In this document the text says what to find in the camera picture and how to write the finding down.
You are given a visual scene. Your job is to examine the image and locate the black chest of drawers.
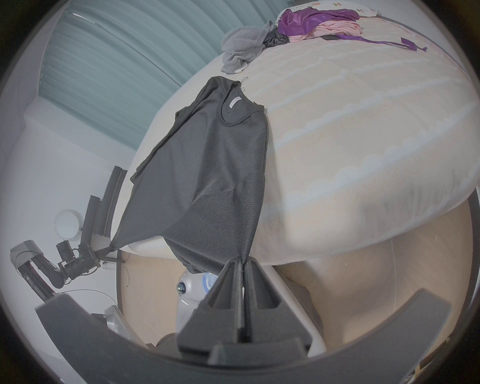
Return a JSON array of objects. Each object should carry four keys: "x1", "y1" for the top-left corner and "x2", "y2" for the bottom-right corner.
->
[{"x1": 80, "y1": 166, "x2": 127, "y2": 241}]

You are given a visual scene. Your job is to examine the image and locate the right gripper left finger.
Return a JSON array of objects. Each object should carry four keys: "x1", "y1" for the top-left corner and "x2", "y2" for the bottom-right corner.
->
[{"x1": 177, "y1": 257, "x2": 244, "y2": 355}]

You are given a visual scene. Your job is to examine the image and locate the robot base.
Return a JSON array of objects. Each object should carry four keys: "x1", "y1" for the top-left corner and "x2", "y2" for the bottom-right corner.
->
[{"x1": 102, "y1": 259, "x2": 328, "y2": 357}]

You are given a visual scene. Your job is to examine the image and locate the blue-green curtain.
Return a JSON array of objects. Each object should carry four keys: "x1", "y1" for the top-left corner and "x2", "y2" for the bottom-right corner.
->
[{"x1": 37, "y1": 0, "x2": 291, "y2": 152}]

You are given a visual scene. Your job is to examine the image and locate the bed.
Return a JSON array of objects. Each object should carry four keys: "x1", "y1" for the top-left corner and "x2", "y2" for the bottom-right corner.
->
[{"x1": 116, "y1": 0, "x2": 477, "y2": 271}]

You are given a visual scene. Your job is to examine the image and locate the white printed pillow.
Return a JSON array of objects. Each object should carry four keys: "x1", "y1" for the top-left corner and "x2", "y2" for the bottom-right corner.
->
[{"x1": 277, "y1": 0, "x2": 377, "y2": 17}]

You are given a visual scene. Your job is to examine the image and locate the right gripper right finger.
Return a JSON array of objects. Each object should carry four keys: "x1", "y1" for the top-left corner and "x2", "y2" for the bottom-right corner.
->
[{"x1": 244, "y1": 258, "x2": 314, "y2": 355}]

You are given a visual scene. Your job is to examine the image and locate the pink garment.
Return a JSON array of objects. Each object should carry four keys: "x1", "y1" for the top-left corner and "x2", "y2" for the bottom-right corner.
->
[{"x1": 289, "y1": 19, "x2": 362, "y2": 43}]

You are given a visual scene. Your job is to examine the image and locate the black T-shirt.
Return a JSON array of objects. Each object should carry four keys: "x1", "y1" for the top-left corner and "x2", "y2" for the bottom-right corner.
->
[{"x1": 112, "y1": 76, "x2": 271, "y2": 274}]

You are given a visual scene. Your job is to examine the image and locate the black satin garment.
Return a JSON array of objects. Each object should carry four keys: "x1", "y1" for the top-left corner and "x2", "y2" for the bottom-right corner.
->
[{"x1": 262, "y1": 31, "x2": 291, "y2": 49}]

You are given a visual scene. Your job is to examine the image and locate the purple satin garment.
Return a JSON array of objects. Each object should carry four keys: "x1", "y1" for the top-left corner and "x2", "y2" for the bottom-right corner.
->
[{"x1": 278, "y1": 8, "x2": 428, "y2": 53}]

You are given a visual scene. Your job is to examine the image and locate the grey knit garment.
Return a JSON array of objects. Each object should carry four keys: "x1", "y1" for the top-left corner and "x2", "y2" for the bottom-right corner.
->
[{"x1": 220, "y1": 20, "x2": 280, "y2": 74}]

